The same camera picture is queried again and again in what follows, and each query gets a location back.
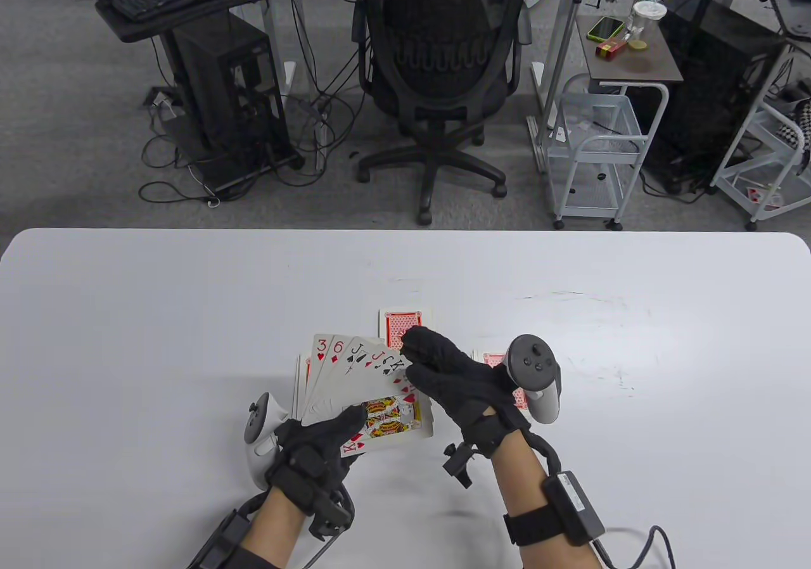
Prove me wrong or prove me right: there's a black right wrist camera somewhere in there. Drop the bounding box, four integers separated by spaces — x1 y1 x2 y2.
442 442 479 489

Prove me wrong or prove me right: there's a black mesh office chair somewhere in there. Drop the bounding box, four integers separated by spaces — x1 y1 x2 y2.
352 0 534 226

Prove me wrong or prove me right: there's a tangle of black floor cables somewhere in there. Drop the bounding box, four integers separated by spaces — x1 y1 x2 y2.
138 0 369 207

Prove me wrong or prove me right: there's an aluminium frame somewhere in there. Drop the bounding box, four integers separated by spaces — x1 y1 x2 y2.
529 0 594 174

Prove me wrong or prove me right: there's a thin black glove cable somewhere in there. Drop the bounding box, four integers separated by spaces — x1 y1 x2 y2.
304 531 343 569

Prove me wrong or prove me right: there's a black computer tower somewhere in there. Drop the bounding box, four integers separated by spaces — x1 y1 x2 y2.
170 10 293 164
637 0 789 195

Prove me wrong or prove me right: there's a black sensor box cable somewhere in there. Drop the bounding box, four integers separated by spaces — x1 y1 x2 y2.
592 525 677 569

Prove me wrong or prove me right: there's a red white card pack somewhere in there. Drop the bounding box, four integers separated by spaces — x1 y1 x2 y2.
744 186 786 212

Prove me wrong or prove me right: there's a thick black glove cable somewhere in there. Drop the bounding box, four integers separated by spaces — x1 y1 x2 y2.
523 430 563 475

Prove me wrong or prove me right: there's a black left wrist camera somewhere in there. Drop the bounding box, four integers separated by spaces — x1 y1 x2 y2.
309 483 355 541

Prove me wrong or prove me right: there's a black right wrist strap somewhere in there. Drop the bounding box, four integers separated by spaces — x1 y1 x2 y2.
504 511 558 546

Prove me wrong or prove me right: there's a person's right hand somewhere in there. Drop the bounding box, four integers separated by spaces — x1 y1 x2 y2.
401 326 532 459

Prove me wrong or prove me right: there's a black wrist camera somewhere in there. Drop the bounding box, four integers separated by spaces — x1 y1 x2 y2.
442 442 479 489
309 483 355 541

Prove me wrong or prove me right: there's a black white right hand controller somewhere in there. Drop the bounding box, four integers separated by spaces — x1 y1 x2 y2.
505 335 561 423

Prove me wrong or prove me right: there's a white metal cart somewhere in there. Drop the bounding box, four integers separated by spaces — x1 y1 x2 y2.
544 74 670 232
710 42 811 233

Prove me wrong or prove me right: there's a black stand base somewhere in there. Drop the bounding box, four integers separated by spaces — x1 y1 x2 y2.
189 151 306 195

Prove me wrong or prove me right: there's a pile of dealt red-backed cards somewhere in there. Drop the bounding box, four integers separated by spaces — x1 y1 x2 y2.
378 309 435 351
303 333 435 459
293 352 314 419
474 350 530 412

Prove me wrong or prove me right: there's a black left forearm sensor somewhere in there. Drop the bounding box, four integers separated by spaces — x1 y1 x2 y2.
189 511 254 569

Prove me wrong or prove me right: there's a white left hand controller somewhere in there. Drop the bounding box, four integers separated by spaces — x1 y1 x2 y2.
245 393 286 490

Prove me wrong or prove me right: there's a brown side table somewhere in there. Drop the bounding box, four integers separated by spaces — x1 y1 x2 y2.
575 15 685 86

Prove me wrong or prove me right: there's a clear lidded jar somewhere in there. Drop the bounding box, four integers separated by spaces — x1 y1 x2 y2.
627 2 668 51

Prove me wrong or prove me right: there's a green-edged smartphone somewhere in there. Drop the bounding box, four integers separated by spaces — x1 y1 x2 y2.
586 16 626 42

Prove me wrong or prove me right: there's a person's left forearm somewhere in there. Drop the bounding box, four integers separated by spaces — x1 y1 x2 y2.
244 487 312 569

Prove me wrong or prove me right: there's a black wrist sensor box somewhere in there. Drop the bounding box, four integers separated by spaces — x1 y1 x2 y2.
542 470 606 547

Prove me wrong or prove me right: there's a person's left hand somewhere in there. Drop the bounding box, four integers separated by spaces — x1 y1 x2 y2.
267 404 368 517

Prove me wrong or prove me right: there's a black white checkered board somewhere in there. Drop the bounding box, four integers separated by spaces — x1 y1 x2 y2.
776 99 811 155

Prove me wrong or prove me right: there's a white desk leg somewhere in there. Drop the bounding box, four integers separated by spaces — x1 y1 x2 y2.
259 0 298 98

